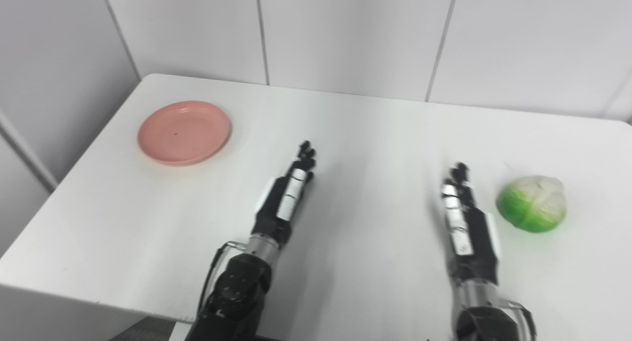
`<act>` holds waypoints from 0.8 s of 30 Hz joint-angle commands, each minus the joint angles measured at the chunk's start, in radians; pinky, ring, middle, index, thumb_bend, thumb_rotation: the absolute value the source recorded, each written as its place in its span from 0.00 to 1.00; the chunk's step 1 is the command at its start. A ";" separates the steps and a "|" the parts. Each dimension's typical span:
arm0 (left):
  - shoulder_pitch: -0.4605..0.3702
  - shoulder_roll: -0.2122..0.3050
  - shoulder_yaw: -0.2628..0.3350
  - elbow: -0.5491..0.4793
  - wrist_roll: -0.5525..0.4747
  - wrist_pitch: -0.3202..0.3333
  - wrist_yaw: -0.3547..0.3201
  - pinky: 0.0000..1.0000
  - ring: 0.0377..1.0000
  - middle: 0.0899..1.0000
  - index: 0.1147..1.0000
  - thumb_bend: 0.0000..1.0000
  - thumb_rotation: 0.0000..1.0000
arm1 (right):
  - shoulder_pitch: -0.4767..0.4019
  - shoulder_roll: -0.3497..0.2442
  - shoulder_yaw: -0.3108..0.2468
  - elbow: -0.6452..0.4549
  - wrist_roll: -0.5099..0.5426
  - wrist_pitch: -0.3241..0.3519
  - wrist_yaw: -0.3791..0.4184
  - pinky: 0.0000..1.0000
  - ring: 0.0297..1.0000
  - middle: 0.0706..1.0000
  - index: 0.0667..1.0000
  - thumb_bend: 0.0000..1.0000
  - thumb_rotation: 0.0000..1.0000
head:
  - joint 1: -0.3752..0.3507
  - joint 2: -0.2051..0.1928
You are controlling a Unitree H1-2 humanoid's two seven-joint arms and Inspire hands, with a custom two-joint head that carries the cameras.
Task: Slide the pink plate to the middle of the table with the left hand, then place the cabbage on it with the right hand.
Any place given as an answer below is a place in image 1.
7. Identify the white table leg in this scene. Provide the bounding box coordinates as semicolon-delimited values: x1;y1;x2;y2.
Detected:
169;322;194;341

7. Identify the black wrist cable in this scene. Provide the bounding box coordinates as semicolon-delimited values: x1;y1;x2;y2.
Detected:
197;240;247;318
499;299;538;341

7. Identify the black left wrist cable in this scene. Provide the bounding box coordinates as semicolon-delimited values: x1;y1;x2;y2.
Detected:
197;240;247;318

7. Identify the pink round plate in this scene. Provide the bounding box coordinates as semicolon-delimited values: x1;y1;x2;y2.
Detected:
137;101;232;166

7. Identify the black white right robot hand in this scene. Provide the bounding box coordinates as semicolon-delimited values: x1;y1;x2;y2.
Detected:
441;162;502;285

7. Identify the green white cabbage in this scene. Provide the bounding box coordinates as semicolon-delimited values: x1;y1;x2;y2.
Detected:
496;175;567;233

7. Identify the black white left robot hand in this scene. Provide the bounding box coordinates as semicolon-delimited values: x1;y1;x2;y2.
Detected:
253;141;317;247

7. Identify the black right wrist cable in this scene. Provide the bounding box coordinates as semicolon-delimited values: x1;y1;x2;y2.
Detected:
499;299;538;341

